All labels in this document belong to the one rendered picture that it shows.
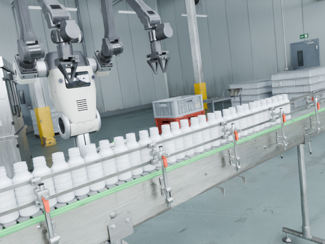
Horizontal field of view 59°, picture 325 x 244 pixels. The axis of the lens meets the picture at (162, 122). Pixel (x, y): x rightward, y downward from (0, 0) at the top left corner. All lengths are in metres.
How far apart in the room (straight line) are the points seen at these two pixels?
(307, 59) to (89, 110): 10.66
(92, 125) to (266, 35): 11.37
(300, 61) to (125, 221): 11.18
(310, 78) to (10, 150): 6.31
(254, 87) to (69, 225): 7.62
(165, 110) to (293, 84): 4.60
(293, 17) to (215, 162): 10.98
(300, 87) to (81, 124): 6.51
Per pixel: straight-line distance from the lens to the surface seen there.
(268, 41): 12.63
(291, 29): 12.19
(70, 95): 1.65
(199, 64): 11.62
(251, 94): 8.44
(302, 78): 7.61
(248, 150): 1.63
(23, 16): 1.55
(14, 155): 4.72
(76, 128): 1.67
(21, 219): 1.02
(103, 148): 1.09
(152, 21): 1.43
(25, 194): 1.00
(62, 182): 1.02
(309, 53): 11.83
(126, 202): 1.13
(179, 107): 3.64
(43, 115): 8.76
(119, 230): 1.14
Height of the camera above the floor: 1.35
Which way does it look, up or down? 8 degrees down
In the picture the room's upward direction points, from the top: 8 degrees counter-clockwise
